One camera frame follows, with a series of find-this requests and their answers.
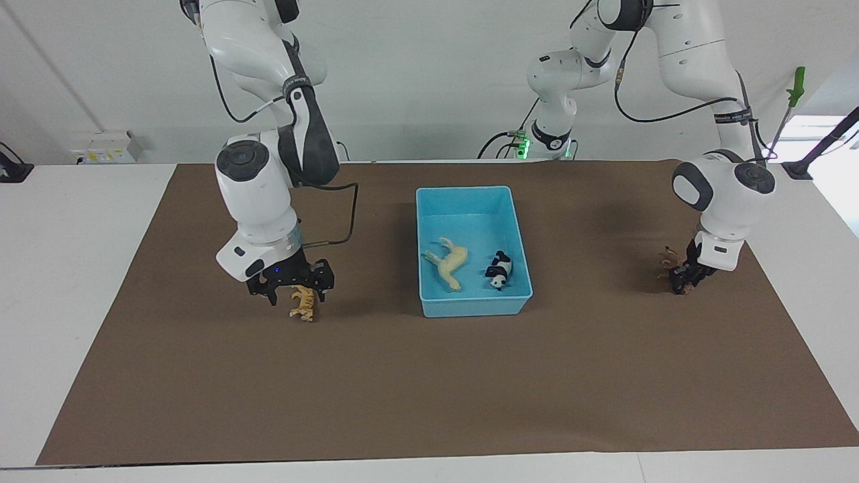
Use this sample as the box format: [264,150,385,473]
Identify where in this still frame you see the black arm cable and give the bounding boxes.
[208,52,360,246]
[613,27,779,162]

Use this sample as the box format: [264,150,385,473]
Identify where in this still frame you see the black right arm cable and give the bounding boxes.
[208,52,360,246]

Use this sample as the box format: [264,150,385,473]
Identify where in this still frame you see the cream horse toy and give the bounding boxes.
[422,236,469,293]

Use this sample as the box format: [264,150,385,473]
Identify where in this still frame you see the light blue plastic storage box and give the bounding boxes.
[415,186,534,319]

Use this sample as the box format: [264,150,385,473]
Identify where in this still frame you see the orange striped tiger toy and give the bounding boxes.
[289,284,317,323]

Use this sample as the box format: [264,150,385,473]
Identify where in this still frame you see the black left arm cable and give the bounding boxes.
[613,27,779,162]

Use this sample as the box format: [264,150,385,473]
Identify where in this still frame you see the brown paper table mat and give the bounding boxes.
[36,160,859,466]

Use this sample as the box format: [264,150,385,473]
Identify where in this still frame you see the green handled tool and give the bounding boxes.
[768,66,807,162]

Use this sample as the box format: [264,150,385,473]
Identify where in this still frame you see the black desk mount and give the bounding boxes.
[0,142,35,184]

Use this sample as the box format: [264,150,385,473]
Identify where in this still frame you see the white wall socket box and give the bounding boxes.
[70,130,146,166]

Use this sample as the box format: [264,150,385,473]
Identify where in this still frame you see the brown lion toy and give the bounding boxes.
[657,245,696,297]

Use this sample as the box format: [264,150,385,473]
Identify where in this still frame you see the black clamp stand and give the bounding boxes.
[782,106,859,180]

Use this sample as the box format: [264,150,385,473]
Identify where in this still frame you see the black left arm base cables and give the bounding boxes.
[477,97,579,160]

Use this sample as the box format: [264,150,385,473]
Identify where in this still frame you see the black and white panda toy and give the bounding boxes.
[485,250,514,292]

